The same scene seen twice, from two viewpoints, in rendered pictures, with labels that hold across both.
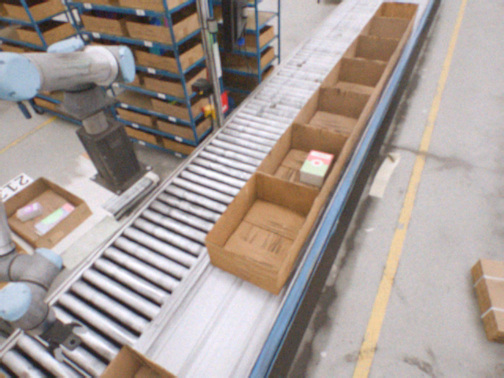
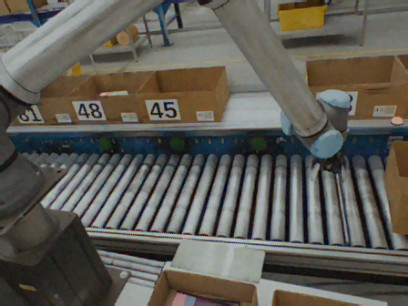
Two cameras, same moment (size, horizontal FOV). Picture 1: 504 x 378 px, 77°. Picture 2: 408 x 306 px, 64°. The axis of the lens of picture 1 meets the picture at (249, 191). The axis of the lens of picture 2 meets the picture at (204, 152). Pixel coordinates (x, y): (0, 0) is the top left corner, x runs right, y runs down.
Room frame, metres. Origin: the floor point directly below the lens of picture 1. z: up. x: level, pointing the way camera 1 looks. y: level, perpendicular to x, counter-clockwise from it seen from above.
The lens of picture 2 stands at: (1.09, 1.46, 1.67)
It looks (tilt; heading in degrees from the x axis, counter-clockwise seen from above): 35 degrees down; 256
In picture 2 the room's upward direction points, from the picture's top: 10 degrees counter-clockwise
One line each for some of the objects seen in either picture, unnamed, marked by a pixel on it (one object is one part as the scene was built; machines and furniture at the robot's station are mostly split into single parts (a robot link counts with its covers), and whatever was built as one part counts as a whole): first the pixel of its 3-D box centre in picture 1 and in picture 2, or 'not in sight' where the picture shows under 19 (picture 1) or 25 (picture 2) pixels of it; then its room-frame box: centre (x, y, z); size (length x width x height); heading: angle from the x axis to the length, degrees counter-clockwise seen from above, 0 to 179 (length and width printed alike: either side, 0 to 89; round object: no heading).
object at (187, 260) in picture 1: (165, 249); (202, 191); (0.87, 0.42, 0.72); 0.52 x 0.05 x 0.05; 57
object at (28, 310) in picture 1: (22, 305); (332, 111); (0.45, 0.69, 1.11); 0.10 x 0.09 x 0.12; 172
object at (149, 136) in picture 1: (150, 127); not in sight; (2.72, 0.91, 0.19); 0.40 x 0.30 x 0.10; 56
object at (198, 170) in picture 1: (224, 179); (96, 188); (1.31, 0.14, 0.72); 0.52 x 0.05 x 0.05; 57
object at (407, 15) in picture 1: (394, 20); not in sight; (2.74, -1.31, 0.96); 0.39 x 0.29 x 0.17; 148
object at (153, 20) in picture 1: (152, 20); not in sight; (2.51, 0.57, 1.21); 0.19 x 0.13 x 0.14; 147
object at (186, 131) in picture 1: (185, 120); not in sight; (2.46, 0.50, 0.39); 0.40 x 0.30 x 0.10; 58
